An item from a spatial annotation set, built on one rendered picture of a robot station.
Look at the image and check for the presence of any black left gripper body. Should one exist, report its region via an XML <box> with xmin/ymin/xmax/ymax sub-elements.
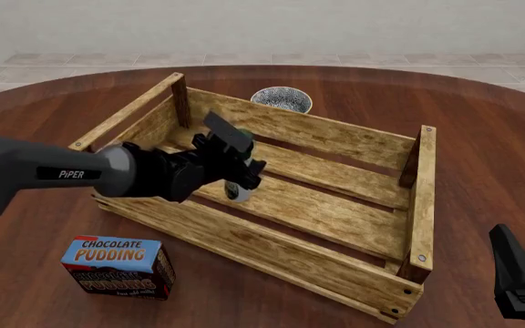
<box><xmin>191</xmin><ymin>131</ymin><xmax>268</xmax><ymax>191</ymax></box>

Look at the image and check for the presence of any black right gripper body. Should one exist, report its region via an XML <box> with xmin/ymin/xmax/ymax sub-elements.
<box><xmin>493</xmin><ymin>286</ymin><xmax>525</xmax><ymax>323</ymax></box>

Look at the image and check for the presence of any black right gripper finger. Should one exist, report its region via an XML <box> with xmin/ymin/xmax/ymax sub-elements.
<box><xmin>489</xmin><ymin>223</ymin><xmax>525</xmax><ymax>292</ymax></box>

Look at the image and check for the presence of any salad dressing bottle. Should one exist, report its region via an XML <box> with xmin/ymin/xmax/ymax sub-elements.
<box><xmin>224</xmin><ymin>127</ymin><xmax>259</xmax><ymax>204</ymax></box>

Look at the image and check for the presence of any wooden slat tray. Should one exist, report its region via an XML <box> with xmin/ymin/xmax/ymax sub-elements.
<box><xmin>68</xmin><ymin>71</ymin><xmax>438</xmax><ymax>325</ymax></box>

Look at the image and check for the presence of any patterned bowl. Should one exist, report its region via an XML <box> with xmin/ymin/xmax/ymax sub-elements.
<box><xmin>250</xmin><ymin>86</ymin><xmax>314</xmax><ymax>115</ymax></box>

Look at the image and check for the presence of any chocolate pudding box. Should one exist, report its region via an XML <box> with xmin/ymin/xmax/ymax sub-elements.
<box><xmin>60</xmin><ymin>235</ymin><xmax>177</xmax><ymax>302</ymax></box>

